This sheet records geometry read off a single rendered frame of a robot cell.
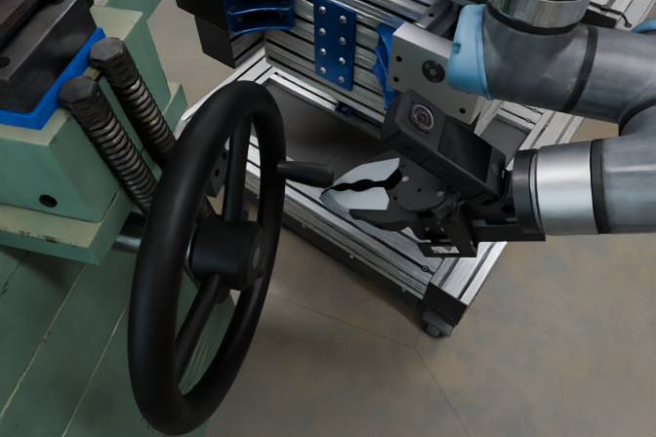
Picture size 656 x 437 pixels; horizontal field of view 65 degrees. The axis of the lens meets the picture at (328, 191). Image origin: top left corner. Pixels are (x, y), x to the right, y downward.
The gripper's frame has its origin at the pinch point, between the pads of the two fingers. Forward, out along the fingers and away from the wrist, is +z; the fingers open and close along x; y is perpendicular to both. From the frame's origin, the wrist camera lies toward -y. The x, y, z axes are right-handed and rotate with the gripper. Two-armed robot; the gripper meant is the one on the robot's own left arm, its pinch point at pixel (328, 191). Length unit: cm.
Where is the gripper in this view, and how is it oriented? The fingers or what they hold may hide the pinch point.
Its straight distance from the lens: 52.6
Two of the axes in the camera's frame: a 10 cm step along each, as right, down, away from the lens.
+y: 4.7, 6.0, 6.4
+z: -8.3, 0.7, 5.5
